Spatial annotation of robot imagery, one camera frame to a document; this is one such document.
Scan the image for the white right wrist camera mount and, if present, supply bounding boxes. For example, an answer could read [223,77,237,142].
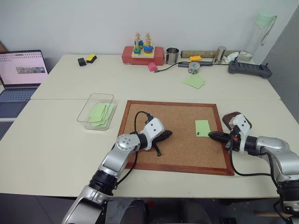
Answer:
[229,114,249,153]

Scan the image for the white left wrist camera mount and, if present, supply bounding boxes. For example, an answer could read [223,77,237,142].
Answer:
[142,118,165,151]

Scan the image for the metal mug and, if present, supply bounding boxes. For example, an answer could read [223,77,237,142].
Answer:
[165,47,180,66]

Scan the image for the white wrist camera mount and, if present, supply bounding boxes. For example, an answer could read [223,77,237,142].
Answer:
[229,114,249,153]
[142,118,165,151]

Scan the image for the single green sticky note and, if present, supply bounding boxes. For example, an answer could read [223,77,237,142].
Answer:
[195,119,212,138]

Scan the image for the dark grey usb hub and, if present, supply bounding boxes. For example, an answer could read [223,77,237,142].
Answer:
[178,61,214,68]

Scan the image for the clear plastic box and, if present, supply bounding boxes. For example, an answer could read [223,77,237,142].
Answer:
[76,93,117,131]

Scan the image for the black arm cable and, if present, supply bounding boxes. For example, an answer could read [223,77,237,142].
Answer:
[225,141,285,194]
[109,111,153,196]

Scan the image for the open laptop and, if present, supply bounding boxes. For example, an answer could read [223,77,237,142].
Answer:
[0,49,50,119]

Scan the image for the wood-framed cork board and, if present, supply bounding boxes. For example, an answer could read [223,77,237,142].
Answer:
[118,100,235,176]

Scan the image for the green sticky note stack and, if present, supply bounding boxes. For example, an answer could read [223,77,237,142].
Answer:
[182,74,206,90]

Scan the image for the green notes pile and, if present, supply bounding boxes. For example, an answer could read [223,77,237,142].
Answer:
[88,103,117,128]

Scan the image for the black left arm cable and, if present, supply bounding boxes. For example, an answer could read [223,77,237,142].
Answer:
[109,111,153,196]

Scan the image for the brown cardboard tube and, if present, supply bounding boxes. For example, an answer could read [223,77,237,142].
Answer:
[180,49,242,59]

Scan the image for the thin black loose cable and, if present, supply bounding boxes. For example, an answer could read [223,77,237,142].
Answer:
[153,61,189,74]

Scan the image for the white crumpled cloth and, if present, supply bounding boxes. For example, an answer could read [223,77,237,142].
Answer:
[222,51,240,64]

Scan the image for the clear bottle with green lid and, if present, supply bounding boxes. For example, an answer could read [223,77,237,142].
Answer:
[244,9,278,59]

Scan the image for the dark grey handheld controller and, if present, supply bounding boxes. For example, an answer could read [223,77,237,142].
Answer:
[228,59,273,80]

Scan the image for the red rectangular box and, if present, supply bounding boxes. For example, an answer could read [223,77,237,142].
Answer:
[121,46,165,67]

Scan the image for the shiny metal cylinder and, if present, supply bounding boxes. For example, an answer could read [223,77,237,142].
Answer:
[213,45,227,64]

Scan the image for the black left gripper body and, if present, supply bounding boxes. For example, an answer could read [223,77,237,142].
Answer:
[150,129,167,144]

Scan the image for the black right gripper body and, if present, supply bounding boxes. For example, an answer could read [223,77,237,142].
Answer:
[225,129,240,151]

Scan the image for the wooden ring stacking toy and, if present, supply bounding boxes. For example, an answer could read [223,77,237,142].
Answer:
[131,32,156,60]

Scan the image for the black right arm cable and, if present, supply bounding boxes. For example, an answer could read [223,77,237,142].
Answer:
[225,141,285,194]

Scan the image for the clear jar of pushpins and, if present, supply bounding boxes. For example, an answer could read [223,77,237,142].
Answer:
[187,61,201,75]

